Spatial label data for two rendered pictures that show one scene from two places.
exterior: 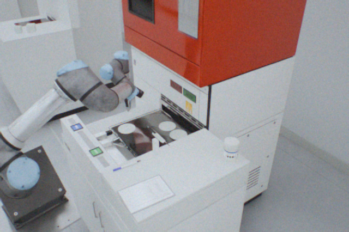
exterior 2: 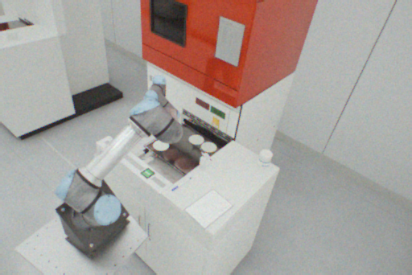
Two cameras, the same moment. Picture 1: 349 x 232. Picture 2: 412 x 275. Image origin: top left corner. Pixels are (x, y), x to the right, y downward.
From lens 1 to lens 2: 53 cm
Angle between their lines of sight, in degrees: 17
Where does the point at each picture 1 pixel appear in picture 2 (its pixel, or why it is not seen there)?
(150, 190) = (212, 204)
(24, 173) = (110, 210)
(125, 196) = (193, 213)
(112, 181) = (175, 200)
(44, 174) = not seen: hidden behind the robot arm
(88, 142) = (135, 165)
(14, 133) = (96, 174)
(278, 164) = not seen: hidden behind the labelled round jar
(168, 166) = (217, 180)
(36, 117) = (117, 156)
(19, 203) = (92, 234)
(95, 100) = (171, 135)
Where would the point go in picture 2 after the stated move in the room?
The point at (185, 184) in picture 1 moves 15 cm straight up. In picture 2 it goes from (237, 195) to (242, 175)
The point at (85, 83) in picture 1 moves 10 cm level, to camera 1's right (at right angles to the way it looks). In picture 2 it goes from (162, 121) to (186, 119)
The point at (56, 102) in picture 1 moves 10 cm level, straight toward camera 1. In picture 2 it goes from (135, 140) to (147, 154)
